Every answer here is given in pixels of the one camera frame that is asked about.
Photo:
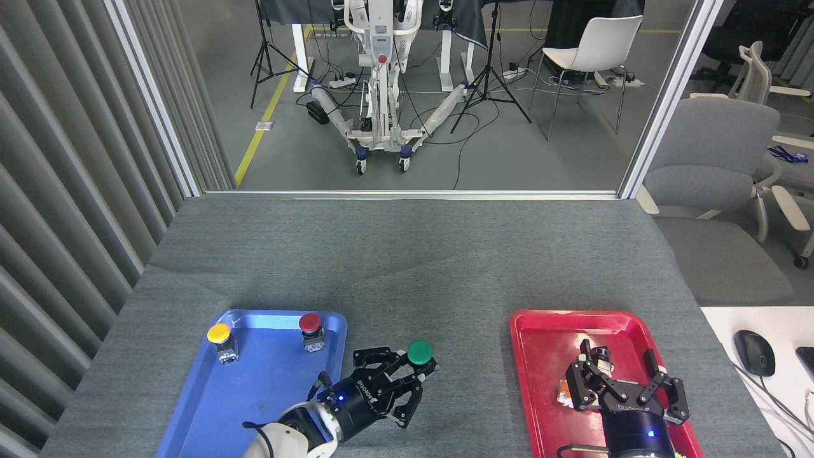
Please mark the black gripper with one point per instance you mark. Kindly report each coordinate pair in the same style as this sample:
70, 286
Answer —
359, 401
636, 432

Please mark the green push button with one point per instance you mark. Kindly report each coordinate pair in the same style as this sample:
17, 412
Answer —
420, 352

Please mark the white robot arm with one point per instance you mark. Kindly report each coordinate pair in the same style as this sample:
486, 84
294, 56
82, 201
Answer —
280, 442

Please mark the red push button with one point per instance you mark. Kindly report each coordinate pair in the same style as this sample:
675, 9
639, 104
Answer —
310, 322

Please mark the yellow push button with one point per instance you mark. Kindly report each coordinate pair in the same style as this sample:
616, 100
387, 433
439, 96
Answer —
219, 333

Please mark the red plastic tray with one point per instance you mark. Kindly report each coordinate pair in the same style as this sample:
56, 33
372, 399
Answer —
547, 356

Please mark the white desk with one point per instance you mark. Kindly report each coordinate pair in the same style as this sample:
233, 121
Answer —
731, 321

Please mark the blue plastic tray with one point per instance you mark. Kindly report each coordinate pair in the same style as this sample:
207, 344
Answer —
254, 388

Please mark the black computer mouse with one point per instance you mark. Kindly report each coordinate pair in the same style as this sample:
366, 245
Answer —
754, 353

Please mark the flat black device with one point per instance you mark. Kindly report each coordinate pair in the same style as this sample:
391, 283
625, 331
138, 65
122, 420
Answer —
807, 361

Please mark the grey office chair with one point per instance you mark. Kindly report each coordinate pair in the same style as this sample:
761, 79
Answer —
712, 146

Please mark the black power adapter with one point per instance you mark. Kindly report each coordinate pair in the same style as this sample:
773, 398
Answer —
317, 112

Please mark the floor socket plate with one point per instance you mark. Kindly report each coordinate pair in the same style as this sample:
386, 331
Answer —
264, 126

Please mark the white power strip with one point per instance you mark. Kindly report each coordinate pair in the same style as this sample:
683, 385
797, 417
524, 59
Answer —
342, 81
623, 81
514, 73

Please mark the black tripod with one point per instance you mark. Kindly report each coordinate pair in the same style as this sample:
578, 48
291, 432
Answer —
488, 73
262, 44

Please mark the white desk leg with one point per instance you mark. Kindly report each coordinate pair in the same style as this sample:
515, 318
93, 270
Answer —
447, 60
300, 57

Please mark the white wheeled stand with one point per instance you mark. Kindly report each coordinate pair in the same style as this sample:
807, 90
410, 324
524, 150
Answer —
380, 38

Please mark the white plastic chair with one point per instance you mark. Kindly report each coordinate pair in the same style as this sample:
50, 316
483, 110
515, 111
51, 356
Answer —
604, 41

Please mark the black table cloth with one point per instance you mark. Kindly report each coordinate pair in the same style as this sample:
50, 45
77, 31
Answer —
470, 19

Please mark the black office chair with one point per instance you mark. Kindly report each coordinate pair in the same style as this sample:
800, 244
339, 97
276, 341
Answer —
738, 32

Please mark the black white switch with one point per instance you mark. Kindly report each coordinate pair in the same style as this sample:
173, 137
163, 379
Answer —
604, 356

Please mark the orange white switch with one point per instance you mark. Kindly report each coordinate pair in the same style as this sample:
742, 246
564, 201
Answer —
563, 394

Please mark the silver table edge rail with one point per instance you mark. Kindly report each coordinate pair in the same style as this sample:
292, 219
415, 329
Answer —
413, 194

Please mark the silver post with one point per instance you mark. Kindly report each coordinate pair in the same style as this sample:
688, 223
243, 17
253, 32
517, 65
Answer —
152, 95
671, 95

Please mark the white frame office chair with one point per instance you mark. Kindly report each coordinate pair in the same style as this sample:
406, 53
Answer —
755, 76

